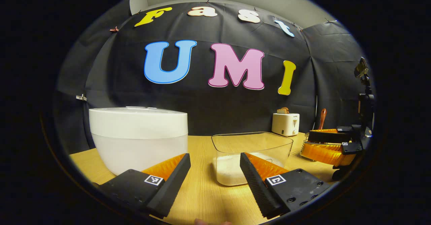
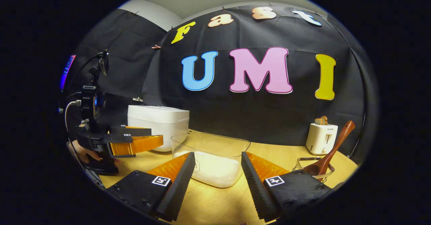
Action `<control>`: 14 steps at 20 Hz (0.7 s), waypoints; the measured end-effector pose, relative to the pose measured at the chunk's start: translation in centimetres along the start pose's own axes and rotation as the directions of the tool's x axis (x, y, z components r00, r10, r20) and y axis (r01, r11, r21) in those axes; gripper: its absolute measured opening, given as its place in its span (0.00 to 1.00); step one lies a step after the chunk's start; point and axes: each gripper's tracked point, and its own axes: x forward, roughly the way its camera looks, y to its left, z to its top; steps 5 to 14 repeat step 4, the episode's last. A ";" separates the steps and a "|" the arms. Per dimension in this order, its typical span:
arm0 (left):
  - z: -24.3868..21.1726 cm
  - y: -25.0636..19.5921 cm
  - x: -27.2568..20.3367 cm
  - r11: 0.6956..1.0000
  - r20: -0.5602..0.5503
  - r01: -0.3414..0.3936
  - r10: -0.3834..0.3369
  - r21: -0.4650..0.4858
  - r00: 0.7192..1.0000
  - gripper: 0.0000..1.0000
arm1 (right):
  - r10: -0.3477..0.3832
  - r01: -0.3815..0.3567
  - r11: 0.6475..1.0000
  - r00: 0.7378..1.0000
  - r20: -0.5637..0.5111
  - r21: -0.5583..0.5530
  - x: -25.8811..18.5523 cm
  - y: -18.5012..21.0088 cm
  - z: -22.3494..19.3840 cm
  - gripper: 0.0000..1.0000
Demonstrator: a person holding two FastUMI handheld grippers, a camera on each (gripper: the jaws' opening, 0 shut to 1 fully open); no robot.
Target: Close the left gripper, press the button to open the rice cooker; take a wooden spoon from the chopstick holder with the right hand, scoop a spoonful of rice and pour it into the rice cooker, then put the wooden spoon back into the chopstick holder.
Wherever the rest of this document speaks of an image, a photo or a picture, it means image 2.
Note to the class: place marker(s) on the toast bread slice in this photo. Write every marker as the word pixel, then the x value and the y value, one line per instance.
pixel 325 119
pixel 318 121

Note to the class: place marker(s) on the clear plastic container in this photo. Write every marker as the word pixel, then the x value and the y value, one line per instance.
pixel 215 142

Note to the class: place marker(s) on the white toaster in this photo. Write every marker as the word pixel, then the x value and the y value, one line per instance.
pixel 320 139

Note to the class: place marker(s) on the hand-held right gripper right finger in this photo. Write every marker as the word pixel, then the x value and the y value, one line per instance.
pixel 257 188

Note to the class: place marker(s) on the black backdrop cloth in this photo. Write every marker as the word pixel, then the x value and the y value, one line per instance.
pixel 256 117

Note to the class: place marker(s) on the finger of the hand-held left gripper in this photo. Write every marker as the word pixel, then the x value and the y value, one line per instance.
pixel 134 130
pixel 141 144

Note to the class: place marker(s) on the brown wooden spoon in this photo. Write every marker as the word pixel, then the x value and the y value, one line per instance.
pixel 331 152

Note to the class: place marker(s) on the white rice cooker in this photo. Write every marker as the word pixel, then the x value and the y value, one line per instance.
pixel 158 124

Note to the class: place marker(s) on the silver clip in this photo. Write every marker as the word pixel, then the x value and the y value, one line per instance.
pixel 137 99

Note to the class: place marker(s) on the glowing purple light strip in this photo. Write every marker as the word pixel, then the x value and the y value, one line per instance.
pixel 67 71

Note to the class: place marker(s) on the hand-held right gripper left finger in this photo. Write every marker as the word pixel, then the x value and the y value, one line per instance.
pixel 176 188

